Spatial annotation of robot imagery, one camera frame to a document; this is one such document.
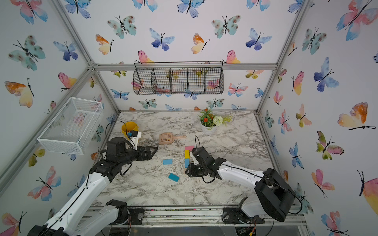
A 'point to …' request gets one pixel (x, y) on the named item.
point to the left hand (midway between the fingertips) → (152, 147)
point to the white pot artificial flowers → (209, 122)
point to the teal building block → (173, 177)
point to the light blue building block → (167, 162)
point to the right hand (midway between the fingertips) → (188, 171)
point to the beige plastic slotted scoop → (168, 138)
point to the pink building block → (189, 148)
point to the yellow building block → (187, 154)
